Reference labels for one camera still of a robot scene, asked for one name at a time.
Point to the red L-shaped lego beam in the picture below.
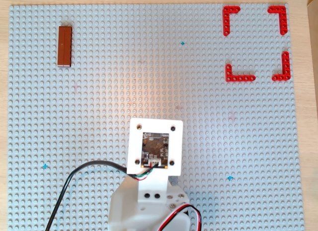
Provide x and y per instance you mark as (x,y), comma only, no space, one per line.
(283,22)
(241,78)
(286,67)
(226,22)

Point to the grey lego baseplate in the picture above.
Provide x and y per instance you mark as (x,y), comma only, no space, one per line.
(149,67)

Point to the black camera circuit board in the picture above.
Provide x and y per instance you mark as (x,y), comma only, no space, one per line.
(155,149)

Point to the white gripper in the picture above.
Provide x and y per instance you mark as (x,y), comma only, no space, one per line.
(179,200)

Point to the brown lego beam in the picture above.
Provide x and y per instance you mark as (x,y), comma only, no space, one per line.
(64,46)

